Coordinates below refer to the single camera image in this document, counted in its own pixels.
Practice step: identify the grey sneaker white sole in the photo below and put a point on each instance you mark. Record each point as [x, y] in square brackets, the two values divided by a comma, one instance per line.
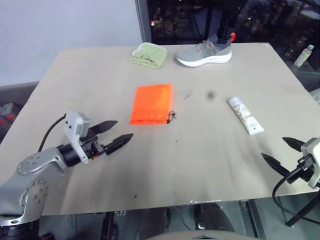
[203, 55]

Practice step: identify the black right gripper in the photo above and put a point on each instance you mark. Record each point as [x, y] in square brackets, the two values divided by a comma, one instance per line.
[303, 173]

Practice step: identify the grey window frame post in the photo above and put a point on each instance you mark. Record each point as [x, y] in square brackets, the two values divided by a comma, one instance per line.
[144, 20]

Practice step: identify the white cream tube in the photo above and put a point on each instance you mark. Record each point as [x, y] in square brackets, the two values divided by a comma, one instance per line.
[246, 116]

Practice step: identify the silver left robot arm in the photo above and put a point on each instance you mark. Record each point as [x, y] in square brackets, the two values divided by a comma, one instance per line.
[30, 165]

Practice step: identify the clear plastic drink bottle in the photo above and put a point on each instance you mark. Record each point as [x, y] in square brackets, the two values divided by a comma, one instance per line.
[303, 56]

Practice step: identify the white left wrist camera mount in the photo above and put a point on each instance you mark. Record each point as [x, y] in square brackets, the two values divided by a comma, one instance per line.
[73, 130]

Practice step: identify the folded green towel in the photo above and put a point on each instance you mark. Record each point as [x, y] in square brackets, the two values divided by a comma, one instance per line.
[148, 55]

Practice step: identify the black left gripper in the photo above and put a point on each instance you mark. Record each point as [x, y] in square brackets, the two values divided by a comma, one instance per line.
[91, 147]

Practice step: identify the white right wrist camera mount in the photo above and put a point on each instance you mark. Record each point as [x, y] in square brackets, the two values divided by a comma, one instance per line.
[313, 152]

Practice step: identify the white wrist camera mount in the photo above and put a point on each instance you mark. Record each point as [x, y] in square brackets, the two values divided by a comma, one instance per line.
[313, 152]
[73, 130]

